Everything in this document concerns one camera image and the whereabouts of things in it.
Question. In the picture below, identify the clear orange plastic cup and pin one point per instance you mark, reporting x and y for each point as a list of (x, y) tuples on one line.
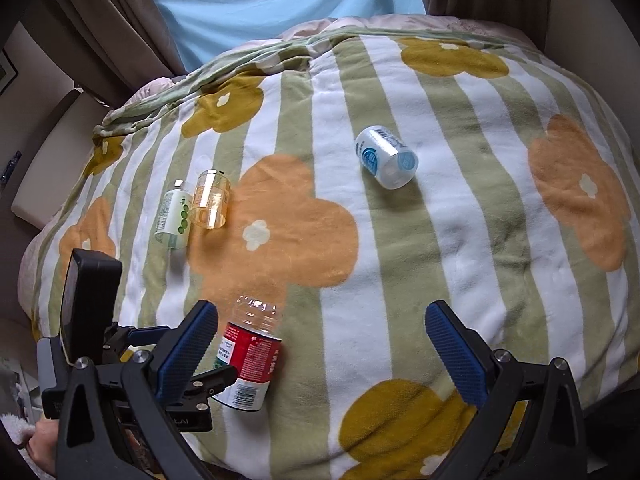
[(209, 209)]

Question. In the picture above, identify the beige padded headboard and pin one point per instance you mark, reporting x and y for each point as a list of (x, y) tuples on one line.
[(50, 120)]

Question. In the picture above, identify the green label white bottle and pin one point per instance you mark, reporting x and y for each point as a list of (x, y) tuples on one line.
[(173, 219)]

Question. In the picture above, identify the person's left hand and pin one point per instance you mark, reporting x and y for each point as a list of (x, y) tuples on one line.
[(41, 446)]

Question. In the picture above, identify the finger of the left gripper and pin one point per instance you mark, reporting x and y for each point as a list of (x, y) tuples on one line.
[(202, 387)]

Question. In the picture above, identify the left brown curtain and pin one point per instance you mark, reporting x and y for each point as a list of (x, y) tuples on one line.
[(111, 48)]

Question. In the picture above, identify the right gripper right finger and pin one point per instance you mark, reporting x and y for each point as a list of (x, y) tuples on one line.
[(528, 422)]

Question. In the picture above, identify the framed wall picture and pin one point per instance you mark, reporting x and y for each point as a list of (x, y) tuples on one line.
[(8, 71)]

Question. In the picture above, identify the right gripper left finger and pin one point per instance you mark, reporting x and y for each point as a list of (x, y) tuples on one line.
[(94, 444)]

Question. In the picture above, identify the striped floral blanket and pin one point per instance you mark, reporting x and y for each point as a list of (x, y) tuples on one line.
[(359, 392)]

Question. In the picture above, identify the red label plastic cup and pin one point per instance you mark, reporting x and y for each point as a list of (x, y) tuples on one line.
[(250, 344)]

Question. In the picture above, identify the blue object on headboard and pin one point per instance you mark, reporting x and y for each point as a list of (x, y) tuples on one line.
[(10, 167)]

